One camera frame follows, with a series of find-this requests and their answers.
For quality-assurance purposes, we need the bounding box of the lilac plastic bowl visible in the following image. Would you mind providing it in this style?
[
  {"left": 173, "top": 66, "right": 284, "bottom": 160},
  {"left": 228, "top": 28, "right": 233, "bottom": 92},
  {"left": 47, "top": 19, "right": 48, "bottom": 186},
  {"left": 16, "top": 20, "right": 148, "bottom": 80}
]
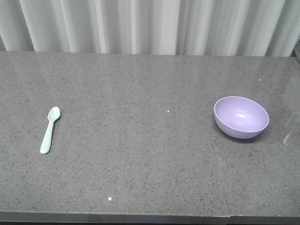
[{"left": 214, "top": 96, "right": 270, "bottom": 139}]

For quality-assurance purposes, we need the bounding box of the pale green plastic spoon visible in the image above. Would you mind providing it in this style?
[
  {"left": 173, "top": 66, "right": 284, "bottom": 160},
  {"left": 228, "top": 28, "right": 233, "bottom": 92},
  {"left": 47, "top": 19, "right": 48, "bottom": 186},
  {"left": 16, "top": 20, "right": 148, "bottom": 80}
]
[{"left": 40, "top": 106, "right": 60, "bottom": 154}]

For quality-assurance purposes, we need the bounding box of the white pleated curtain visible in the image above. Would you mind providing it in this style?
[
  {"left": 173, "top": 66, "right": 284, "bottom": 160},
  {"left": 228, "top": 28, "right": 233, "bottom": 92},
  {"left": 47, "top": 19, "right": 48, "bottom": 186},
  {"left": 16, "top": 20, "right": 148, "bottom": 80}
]
[{"left": 0, "top": 0, "right": 300, "bottom": 56}]

